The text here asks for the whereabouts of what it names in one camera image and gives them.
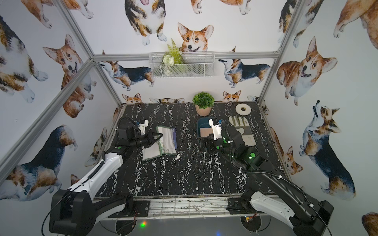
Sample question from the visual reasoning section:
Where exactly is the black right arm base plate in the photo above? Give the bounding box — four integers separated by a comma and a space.
226, 198, 257, 214

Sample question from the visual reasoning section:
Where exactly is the beige ribbed plant pot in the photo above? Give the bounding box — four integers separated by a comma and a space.
195, 105, 212, 117

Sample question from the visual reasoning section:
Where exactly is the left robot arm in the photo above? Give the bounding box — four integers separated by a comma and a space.
45, 117, 163, 236

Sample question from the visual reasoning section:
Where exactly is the beige stationery paper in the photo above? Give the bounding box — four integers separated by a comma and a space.
200, 128, 213, 137

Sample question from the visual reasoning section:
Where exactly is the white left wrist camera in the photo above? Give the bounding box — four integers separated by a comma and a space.
138, 120, 149, 135

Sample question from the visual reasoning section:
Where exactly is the aluminium frame post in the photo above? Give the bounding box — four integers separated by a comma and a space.
53, 1, 123, 108

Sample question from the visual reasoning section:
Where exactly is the white tape roll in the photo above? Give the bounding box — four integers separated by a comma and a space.
235, 103, 252, 116

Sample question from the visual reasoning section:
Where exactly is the artificial fern with flower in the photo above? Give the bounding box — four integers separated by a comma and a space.
162, 39, 184, 76

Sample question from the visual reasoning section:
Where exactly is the white wire wall basket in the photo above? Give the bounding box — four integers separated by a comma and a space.
149, 52, 215, 78

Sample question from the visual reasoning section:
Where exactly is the teal plastic storage box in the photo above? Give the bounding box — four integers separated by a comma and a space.
197, 117, 221, 137

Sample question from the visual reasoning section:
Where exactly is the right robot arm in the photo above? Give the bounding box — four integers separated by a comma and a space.
199, 119, 334, 236

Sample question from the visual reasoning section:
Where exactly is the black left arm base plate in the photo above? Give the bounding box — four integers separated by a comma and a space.
116, 201, 151, 218

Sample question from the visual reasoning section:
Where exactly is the green artificial potted plant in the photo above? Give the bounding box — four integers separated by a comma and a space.
193, 91, 215, 109

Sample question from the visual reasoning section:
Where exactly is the blue bordered stationery paper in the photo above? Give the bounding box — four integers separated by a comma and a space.
172, 128, 177, 149

